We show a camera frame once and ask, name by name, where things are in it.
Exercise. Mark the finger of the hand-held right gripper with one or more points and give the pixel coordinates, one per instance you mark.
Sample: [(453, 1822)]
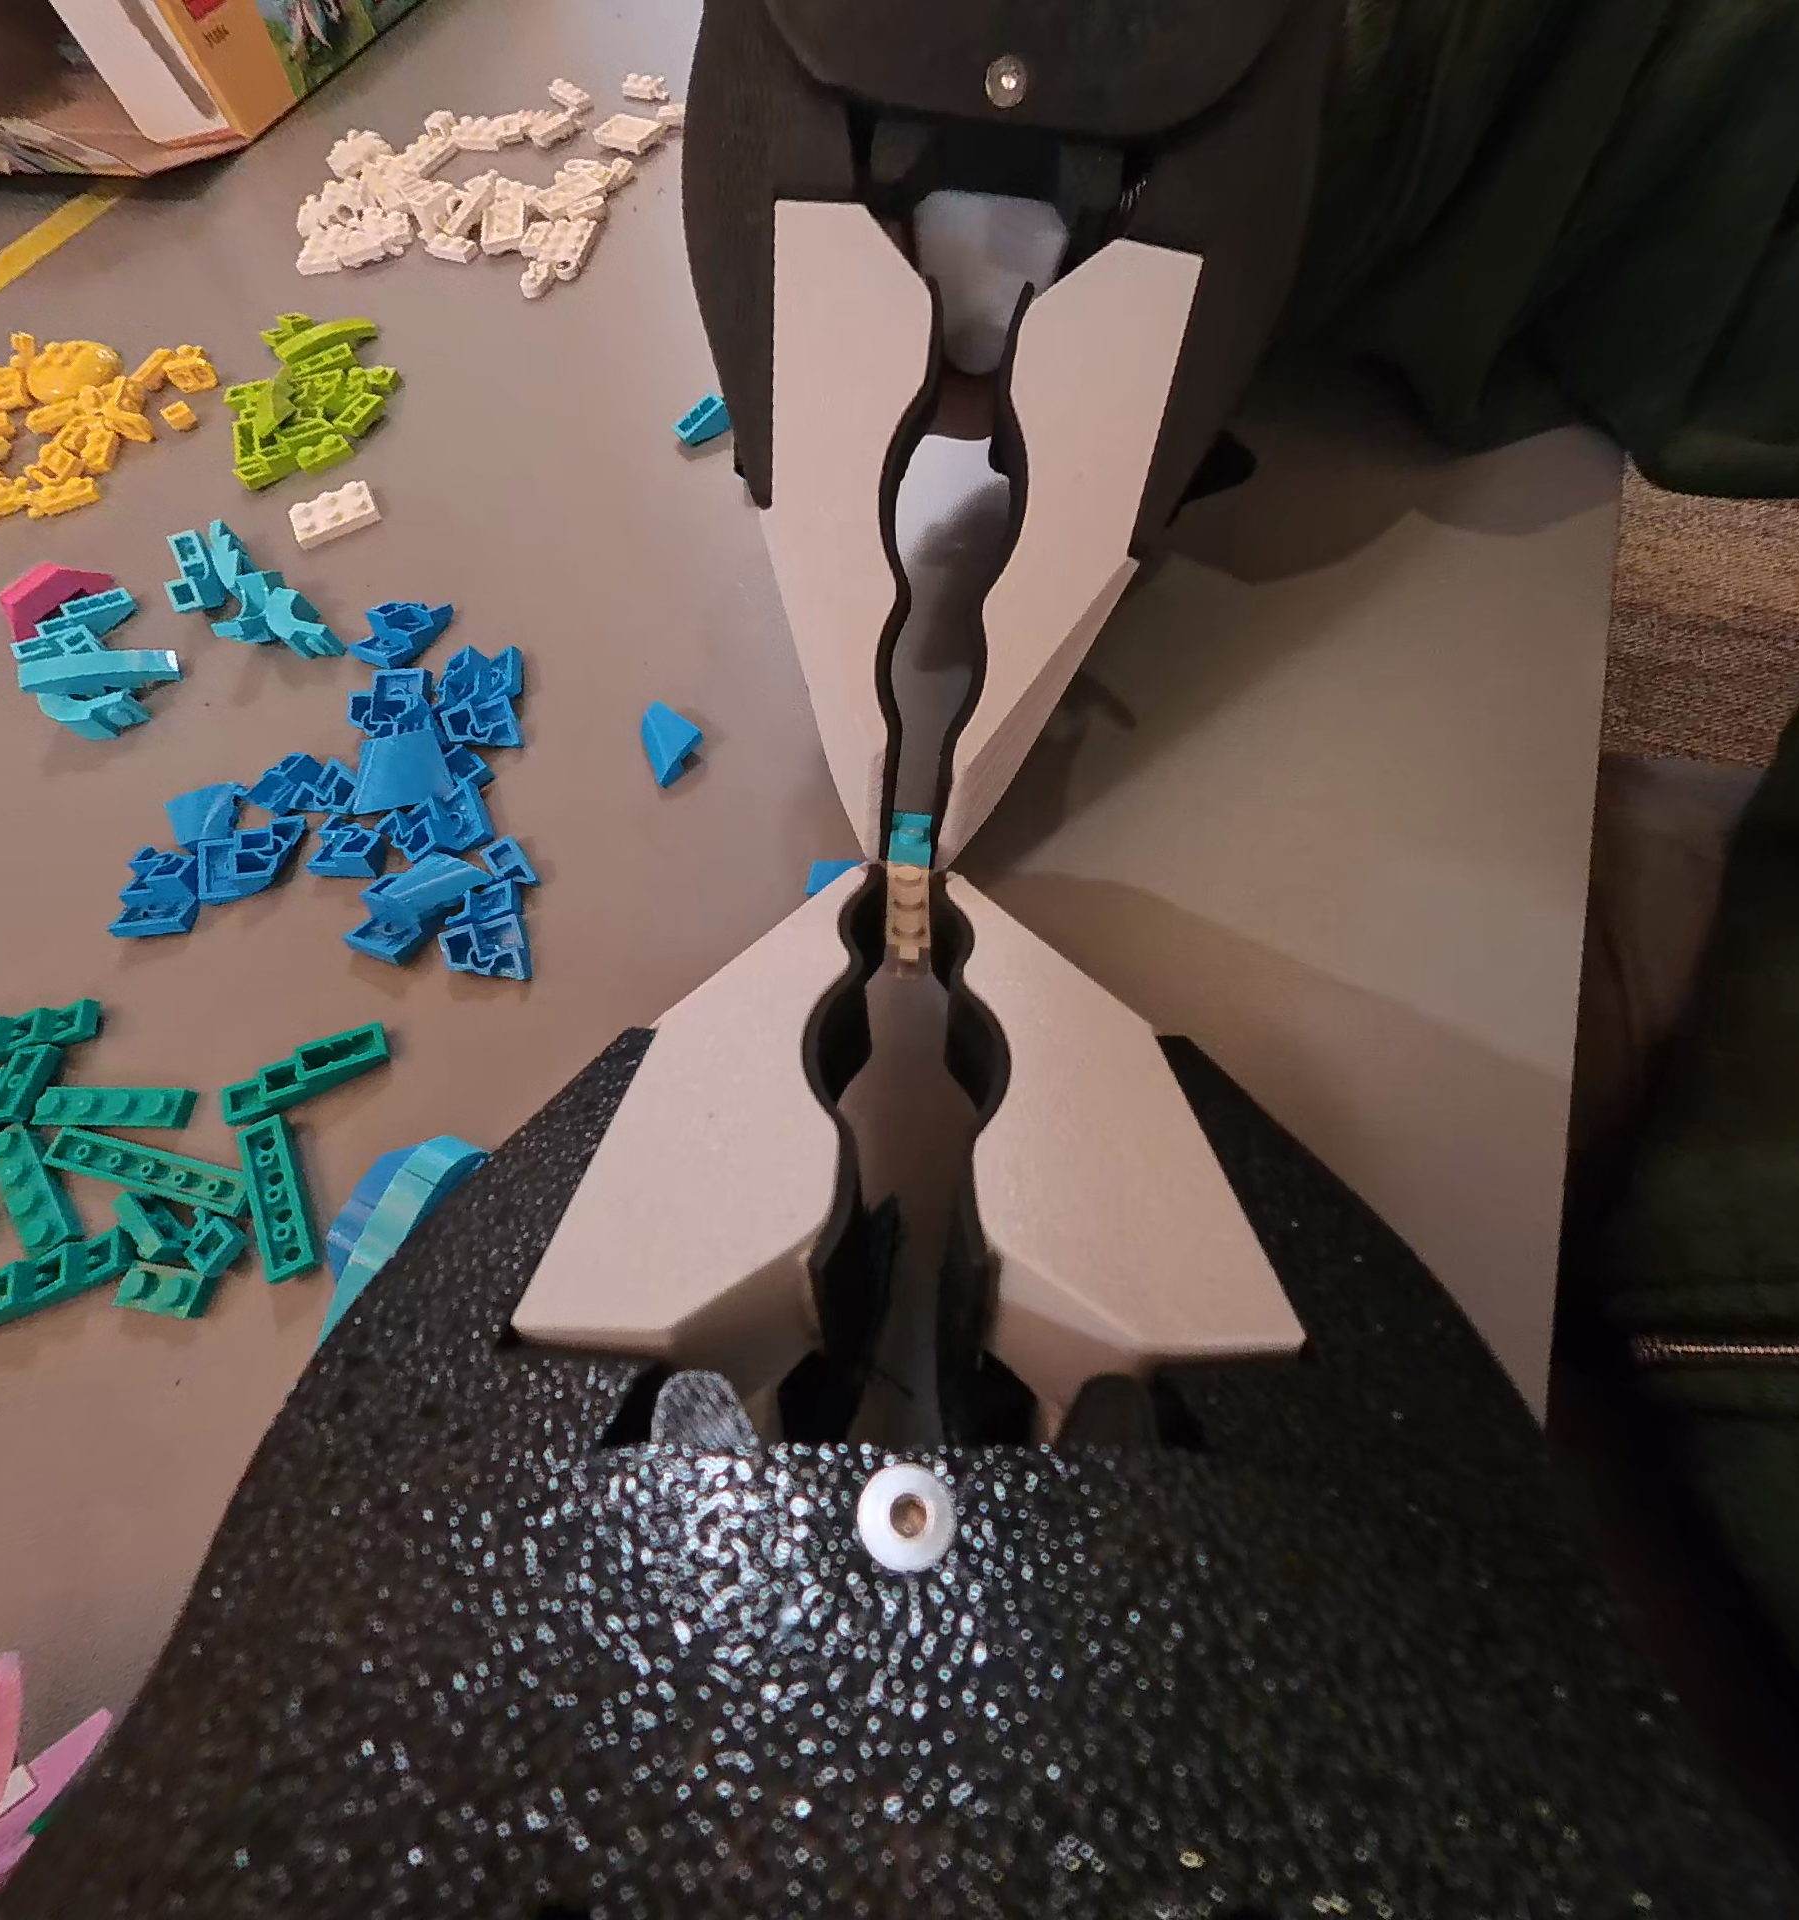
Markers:
[(1109, 421), (823, 450)]

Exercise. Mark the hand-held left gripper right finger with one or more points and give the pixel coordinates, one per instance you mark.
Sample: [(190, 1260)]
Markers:
[(1139, 1201)]

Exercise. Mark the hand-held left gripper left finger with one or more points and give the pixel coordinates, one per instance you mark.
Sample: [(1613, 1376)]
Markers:
[(673, 1201)]

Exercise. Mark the small white lego assembly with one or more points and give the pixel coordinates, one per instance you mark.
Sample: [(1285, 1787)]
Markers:
[(909, 922)]

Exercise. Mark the small teal lego piece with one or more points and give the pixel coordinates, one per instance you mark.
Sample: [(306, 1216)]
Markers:
[(913, 837)]

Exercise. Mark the blue striped lego assembly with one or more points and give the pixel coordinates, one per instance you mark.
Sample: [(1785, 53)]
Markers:
[(404, 1231)]

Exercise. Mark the pile of white lego pieces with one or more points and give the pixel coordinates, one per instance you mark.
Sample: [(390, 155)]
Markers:
[(463, 194)]

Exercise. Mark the blue lego wedge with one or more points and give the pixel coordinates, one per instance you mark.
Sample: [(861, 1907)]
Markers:
[(671, 747)]

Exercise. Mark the pile of blue lego slopes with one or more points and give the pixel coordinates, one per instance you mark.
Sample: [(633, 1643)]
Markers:
[(388, 781)]

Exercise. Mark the pile of lime lego pieces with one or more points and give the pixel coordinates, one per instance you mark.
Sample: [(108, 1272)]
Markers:
[(298, 413)]

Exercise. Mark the pile of green lego plates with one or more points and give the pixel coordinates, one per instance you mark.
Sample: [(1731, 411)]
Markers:
[(118, 1154)]

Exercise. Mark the lego set cardboard box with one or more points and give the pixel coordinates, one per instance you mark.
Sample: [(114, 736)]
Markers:
[(164, 60)]

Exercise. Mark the pile of yellow lego pieces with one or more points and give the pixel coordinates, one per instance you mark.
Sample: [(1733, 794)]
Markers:
[(66, 390)]

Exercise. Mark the pile of azure lego pieces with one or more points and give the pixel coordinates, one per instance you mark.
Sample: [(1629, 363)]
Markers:
[(82, 675)]

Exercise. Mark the pile of magenta lego pieces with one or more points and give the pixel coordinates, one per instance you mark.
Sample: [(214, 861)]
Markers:
[(44, 593)]

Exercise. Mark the person in green hoodie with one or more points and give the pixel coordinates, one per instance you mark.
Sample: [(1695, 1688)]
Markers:
[(1709, 1050)]

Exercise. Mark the yellow tape strip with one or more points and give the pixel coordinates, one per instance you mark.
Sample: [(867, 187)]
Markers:
[(28, 258)]

